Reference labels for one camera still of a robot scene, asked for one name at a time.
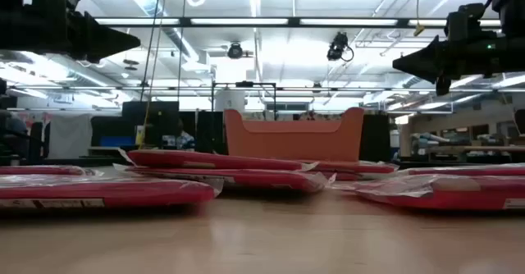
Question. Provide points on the orange plastic basket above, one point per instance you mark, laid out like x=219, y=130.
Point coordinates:
x=295, y=142

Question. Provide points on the person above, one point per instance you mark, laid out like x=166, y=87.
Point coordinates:
x=184, y=139

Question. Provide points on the wooden workbench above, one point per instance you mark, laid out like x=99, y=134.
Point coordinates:
x=471, y=148

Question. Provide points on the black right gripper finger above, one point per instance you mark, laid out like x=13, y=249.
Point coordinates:
x=424, y=62
x=444, y=86

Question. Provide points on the black metal rig frame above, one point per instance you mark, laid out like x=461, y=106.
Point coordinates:
x=184, y=21

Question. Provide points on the red popcorn bag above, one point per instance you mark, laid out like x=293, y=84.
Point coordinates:
x=361, y=168
x=451, y=198
x=37, y=170
x=471, y=170
x=205, y=159
x=246, y=179
x=102, y=194

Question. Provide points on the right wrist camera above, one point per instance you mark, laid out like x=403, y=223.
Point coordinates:
x=463, y=21

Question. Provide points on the white cylinder tank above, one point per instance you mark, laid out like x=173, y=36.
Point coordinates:
x=229, y=101

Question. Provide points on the black cabinet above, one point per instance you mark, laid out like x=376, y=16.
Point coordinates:
x=375, y=138

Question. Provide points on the white cloth screen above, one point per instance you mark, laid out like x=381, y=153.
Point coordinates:
x=69, y=136

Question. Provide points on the round black ceiling fixture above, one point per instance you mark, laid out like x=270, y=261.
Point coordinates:
x=235, y=51

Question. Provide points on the black chair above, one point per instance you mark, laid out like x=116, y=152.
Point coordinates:
x=36, y=140

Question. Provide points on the black overhead camera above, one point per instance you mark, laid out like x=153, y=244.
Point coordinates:
x=338, y=46

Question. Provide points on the blue box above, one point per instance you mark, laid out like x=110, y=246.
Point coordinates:
x=117, y=141

